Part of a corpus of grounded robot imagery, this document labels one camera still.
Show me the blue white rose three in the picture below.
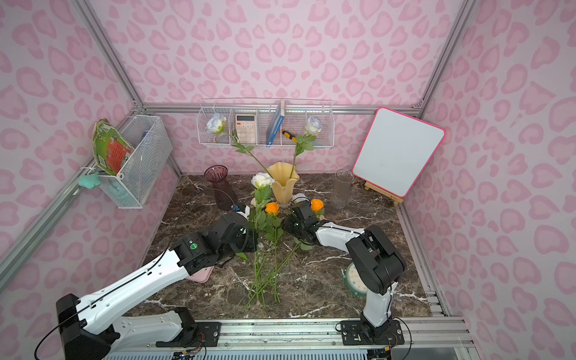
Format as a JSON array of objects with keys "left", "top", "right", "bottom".
[{"left": 251, "top": 172, "right": 274, "bottom": 305}]

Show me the orange rose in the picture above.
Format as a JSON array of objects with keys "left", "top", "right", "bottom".
[
  {"left": 264, "top": 202, "right": 281, "bottom": 302},
  {"left": 244, "top": 198, "right": 326, "bottom": 309}
]

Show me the blue white rose two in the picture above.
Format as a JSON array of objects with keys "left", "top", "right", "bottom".
[{"left": 289, "top": 116, "right": 323, "bottom": 179}]

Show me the blue white rose one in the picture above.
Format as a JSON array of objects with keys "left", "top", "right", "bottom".
[{"left": 205, "top": 112, "right": 272, "bottom": 177}]

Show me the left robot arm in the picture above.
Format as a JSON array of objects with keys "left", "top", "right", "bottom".
[{"left": 56, "top": 208, "right": 256, "bottom": 359}]

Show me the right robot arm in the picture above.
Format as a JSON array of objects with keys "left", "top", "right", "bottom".
[{"left": 281, "top": 201, "right": 407, "bottom": 330}]

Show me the purple glass vase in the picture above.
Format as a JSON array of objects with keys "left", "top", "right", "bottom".
[{"left": 204, "top": 165, "right": 238, "bottom": 211}]

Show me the yellow ceramic vase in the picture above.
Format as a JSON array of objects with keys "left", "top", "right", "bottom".
[{"left": 267, "top": 162, "right": 300, "bottom": 206}]

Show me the pink flat case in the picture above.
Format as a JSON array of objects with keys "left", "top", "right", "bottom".
[{"left": 186, "top": 266, "right": 215, "bottom": 284}]

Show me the clear glass vase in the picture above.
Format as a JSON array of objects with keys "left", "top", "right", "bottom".
[{"left": 331, "top": 169, "right": 354, "bottom": 209}]

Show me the green alarm clock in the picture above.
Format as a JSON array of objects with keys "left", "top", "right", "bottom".
[{"left": 344, "top": 263, "right": 368, "bottom": 297}]

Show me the wooden easel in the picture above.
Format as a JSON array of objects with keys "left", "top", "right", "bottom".
[{"left": 364, "top": 181, "right": 404, "bottom": 205}]

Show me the yellow utility knife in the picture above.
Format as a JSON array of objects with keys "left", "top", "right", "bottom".
[{"left": 282, "top": 130, "right": 297, "bottom": 143}]

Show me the blue book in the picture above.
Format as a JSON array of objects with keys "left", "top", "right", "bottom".
[{"left": 265, "top": 100, "right": 285, "bottom": 146}]

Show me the white calculator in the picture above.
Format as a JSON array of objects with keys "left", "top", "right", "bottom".
[{"left": 235, "top": 114, "right": 257, "bottom": 145}]

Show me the pink framed whiteboard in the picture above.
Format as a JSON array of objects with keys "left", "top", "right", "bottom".
[{"left": 352, "top": 107, "right": 446, "bottom": 198}]

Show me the green red picture card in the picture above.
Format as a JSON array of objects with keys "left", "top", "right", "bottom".
[{"left": 92, "top": 118, "right": 134, "bottom": 176}]

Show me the green clip hook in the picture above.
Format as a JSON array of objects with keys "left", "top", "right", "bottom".
[{"left": 78, "top": 172, "right": 101, "bottom": 189}]

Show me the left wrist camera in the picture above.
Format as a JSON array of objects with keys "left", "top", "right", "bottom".
[{"left": 232, "top": 203, "right": 251, "bottom": 218}]

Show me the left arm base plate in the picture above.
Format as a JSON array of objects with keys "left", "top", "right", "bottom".
[{"left": 155, "top": 322, "right": 222, "bottom": 349}]

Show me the white wire wall shelf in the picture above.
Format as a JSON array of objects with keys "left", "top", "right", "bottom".
[{"left": 196, "top": 98, "right": 335, "bottom": 149}]

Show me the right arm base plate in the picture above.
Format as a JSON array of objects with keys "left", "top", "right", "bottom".
[{"left": 334, "top": 319, "right": 405, "bottom": 347}]

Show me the white wire side basket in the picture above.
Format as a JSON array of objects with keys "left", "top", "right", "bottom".
[{"left": 96, "top": 115, "right": 173, "bottom": 209}]

